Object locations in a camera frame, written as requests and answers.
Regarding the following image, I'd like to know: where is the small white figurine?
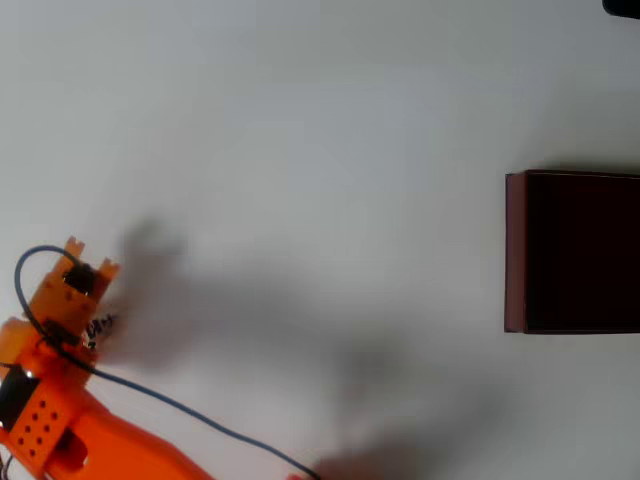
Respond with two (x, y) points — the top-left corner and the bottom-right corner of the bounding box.
(85, 312), (120, 351)

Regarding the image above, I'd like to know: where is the dark red open box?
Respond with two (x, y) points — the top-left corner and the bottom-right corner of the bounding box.
(503, 169), (640, 335)

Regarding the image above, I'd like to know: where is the black object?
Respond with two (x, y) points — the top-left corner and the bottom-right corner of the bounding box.
(602, 0), (640, 20)

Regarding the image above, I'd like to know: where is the orange camera mount bracket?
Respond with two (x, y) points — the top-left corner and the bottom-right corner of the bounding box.
(27, 234), (122, 341)

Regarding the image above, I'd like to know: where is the small black camera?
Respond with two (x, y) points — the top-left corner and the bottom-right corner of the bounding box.
(63, 262), (99, 294)

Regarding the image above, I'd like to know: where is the dark blue camera cable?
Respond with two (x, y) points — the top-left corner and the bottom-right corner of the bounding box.
(13, 243), (324, 480)

